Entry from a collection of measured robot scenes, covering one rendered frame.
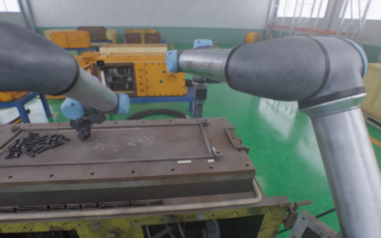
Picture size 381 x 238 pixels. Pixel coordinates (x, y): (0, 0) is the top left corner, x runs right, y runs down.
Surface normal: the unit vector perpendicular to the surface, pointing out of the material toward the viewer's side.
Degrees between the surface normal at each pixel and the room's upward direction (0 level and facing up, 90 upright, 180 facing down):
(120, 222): 90
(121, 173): 0
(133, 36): 90
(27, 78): 112
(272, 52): 50
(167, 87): 90
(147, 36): 90
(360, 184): 66
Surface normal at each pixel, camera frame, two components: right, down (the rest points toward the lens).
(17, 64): 0.70, 0.33
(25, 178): 0.03, -0.88
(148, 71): 0.13, 0.47
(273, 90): -0.35, 0.76
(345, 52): 0.33, -0.27
